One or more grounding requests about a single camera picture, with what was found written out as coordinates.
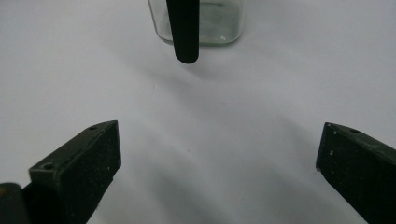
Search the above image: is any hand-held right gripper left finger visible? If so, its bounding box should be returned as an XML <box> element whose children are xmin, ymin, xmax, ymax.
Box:
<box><xmin>21</xmin><ymin>120</ymin><xmax>121</xmax><ymax>224</ymax></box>

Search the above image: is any clear jar with black lid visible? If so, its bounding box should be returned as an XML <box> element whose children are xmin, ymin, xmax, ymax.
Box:
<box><xmin>148</xmin><ymin>0</ymin><xmax>247</xmax><ymax>64</ymax></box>

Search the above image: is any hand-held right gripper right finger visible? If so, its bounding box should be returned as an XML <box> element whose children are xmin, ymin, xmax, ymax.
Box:
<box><xmin>316</xmin><ymin>121</ymin><xmax>396</xmax><ymax>224</ymax></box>

